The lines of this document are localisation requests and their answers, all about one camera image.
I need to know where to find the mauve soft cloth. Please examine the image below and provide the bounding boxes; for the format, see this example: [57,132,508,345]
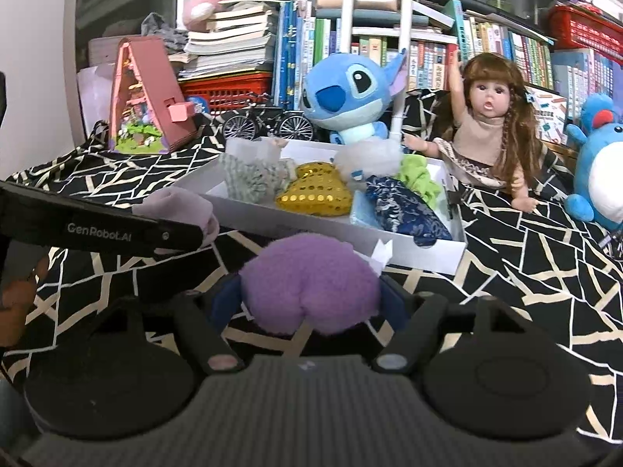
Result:
[132,187,221,249]

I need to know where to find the pink plush toy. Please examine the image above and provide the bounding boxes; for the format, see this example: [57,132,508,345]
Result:
[182,0,266,32]

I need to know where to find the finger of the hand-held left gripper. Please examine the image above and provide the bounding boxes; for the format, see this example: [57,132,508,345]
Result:
[153,219,205,260]

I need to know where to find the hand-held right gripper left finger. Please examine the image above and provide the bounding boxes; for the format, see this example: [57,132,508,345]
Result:
[95,275,246,375]

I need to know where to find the round blue plush toy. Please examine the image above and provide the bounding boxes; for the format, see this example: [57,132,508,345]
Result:
[565,92,623,232]

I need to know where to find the white crumpled paper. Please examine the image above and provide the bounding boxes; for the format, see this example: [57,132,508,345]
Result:
[353,239,395,273]

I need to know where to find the light blue cloth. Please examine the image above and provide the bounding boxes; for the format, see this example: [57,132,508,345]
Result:
[349,190,385,227]

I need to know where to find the person's left hand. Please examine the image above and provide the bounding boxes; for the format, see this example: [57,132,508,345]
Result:
[0,255,49,348]

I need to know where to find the dark blue patterned cloth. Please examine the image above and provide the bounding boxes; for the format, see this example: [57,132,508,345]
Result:
[365,175,453,244]

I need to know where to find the red plastic basket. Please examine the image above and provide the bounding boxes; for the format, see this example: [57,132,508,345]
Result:
[179,72,274,115]

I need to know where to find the pink miniature house model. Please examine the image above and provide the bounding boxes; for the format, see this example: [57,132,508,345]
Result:
[108,36,198,155]

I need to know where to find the white translucent plastic bag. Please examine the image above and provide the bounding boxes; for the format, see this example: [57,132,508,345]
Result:
[226,136,289,162]

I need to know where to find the grey crumpled cloth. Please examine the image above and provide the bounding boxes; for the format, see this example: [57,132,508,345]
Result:
[141,12,190,54]

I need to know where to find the black model bicycle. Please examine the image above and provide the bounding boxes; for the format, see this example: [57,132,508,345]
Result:
[221,92,315,143]

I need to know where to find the long-haired baby doll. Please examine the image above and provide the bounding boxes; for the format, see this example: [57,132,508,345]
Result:
[404,49,541,214]

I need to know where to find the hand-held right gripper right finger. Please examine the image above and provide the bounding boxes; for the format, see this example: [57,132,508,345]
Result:
[372,275,533,374]

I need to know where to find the blue alien plush toy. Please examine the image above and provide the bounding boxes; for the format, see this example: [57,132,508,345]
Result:
[299,49,407,146]

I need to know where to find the black patterned blanket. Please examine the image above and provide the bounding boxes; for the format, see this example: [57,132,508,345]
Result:
[0,88,623,443]

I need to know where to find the green striped cloth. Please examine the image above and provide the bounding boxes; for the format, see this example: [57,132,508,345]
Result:
[218,153,297,202]

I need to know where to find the stack of books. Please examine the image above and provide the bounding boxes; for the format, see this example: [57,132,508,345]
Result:
[168,2,278,81]

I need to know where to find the red mesh basket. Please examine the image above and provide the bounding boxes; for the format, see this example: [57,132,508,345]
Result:
[547,2,623,64]

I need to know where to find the white pole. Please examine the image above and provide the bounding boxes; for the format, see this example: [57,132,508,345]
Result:
[395,0,415,154]
[341,0,362,55]

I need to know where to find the yellow sequined cloth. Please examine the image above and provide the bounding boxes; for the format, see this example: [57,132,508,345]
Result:
[275,162,354,217]

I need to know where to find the purple fluffy pouch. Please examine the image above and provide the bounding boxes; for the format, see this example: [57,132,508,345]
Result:
[238,233,383,336]

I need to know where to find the row of upright books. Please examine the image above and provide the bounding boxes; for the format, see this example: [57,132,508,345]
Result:
[273,0,623,122]

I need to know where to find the lime green fluffy cloth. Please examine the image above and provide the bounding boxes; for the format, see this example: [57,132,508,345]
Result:
[396,154,441,205]

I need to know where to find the white cardboard box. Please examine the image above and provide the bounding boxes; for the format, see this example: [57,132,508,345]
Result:
[171,136,469,276]

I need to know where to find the white fluffy cloth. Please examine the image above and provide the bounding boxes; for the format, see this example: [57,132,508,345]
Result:
[333,137,405,186]

